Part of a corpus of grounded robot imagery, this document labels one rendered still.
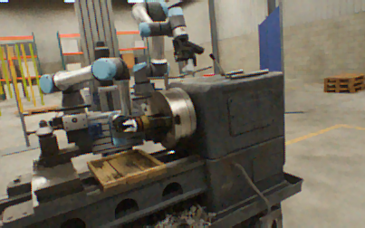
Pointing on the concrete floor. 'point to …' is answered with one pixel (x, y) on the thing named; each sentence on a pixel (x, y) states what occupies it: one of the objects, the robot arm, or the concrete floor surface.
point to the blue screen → (273, 44)
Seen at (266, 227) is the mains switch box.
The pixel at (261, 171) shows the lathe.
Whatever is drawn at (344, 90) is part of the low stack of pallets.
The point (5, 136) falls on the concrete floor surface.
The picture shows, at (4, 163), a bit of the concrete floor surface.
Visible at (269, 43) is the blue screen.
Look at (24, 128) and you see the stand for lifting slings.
